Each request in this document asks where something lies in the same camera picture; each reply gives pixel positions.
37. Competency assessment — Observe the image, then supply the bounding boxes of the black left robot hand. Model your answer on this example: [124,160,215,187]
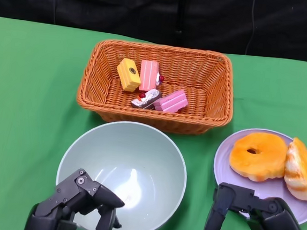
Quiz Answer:
[24,164,128,230]

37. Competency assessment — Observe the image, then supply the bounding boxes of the salmon pink cake slice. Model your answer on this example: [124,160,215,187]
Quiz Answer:
[138,59,166,93]

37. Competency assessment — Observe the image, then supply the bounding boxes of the orange white croissant bread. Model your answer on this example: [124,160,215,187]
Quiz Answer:
[282,136,307,201]

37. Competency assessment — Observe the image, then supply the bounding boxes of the chocolate cake slice with cherry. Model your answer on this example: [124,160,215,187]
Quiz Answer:
[131,87,163,112]

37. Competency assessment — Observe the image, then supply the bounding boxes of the lavender round plate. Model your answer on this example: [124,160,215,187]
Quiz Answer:
[208,125,307,226]

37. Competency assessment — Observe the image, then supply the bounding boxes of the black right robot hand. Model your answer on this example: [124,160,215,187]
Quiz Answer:
[203,181,307,230]

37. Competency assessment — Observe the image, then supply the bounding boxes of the orange ring doughnut bread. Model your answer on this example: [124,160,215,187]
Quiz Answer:
[228,129,289,184]

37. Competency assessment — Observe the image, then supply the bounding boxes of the magenta pink cake slice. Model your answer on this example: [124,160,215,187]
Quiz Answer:
[152,87,190,115]

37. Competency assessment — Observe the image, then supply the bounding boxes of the black backdrop curtain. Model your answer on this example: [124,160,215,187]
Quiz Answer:
[0,0,307,64]

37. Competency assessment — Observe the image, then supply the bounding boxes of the yellow cake slice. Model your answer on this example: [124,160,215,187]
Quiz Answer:
[114,57,144,93]

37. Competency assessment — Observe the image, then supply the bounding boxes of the green tablecloth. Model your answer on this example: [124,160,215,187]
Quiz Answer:
[0,16,307,230]

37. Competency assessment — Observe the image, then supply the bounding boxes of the pale green bowl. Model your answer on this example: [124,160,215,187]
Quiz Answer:
[51,115,192,230]

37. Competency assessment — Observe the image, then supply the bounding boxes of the orange wicker basket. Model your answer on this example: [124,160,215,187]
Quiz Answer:
[74,36,239,138]

